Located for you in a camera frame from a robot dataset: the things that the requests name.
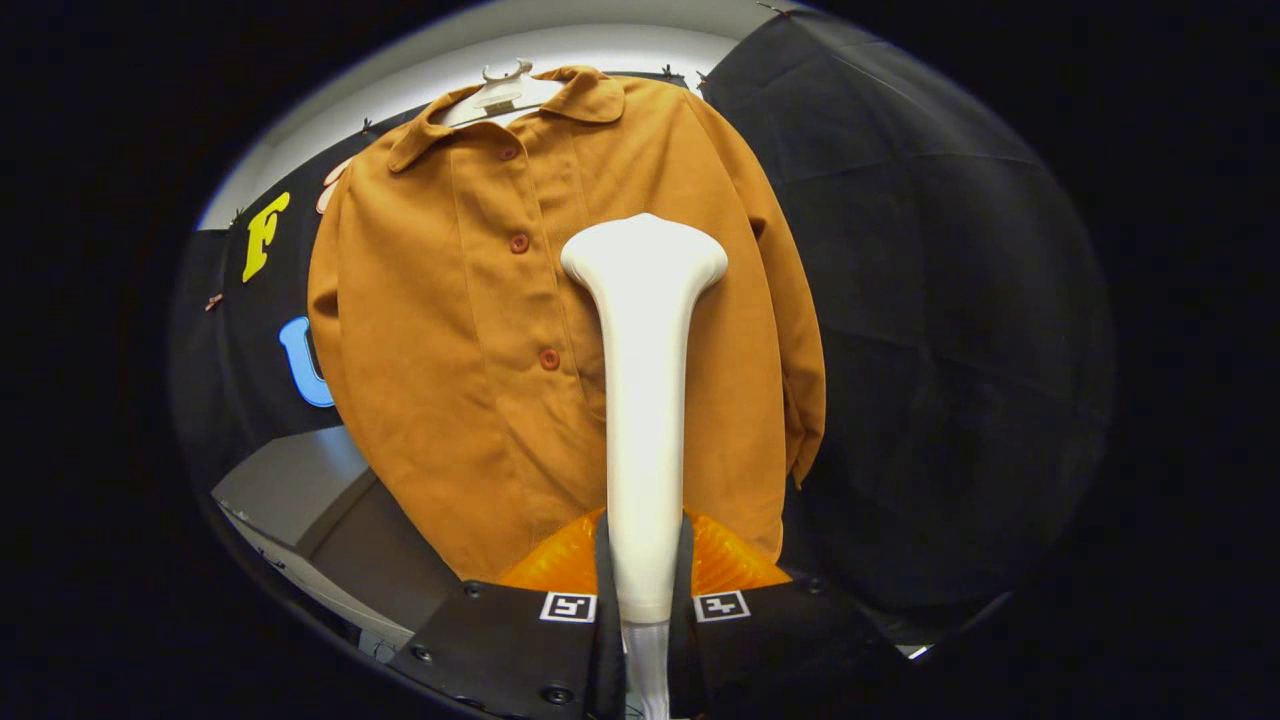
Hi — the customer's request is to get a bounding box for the white plastic hanger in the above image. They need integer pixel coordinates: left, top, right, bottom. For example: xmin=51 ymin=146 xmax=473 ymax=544
xmin=435 ymin=58 xmax=566 ymax=129

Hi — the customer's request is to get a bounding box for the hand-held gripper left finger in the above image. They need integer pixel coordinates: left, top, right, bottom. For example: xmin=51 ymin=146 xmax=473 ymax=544
xmin=388 ymin=510 xmax=626 ymax=720

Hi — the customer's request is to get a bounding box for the grey cabinet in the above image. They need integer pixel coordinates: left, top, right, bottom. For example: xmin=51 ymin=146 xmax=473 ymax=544
xmin=210 ymin=425 xmax=466 ymax=641

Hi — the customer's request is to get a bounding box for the white garment steamer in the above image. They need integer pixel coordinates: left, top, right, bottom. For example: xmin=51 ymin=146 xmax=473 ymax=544
xmin=560 ymin=212 xmax=729 ymax=720

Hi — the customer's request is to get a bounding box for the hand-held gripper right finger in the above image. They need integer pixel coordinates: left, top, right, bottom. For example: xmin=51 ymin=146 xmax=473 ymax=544
xmin=668 ymin=510 xmax=906 ymax=720

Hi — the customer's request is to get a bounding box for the orange button shirt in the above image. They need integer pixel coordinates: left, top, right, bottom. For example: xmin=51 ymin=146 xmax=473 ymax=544
xmin=307 ymin=65 xmax=827 ymax=583

